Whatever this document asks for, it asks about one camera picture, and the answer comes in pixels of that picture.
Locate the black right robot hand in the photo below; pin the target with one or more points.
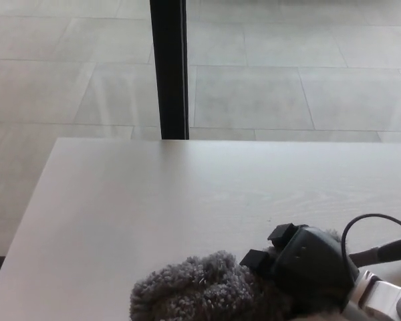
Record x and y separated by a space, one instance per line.
310 264

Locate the grey fluffy microfibre duster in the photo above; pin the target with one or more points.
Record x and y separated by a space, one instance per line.
194 291

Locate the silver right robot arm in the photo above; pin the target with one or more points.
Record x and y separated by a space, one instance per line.
381 297

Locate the black window frame post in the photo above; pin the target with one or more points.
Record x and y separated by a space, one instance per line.
169 67

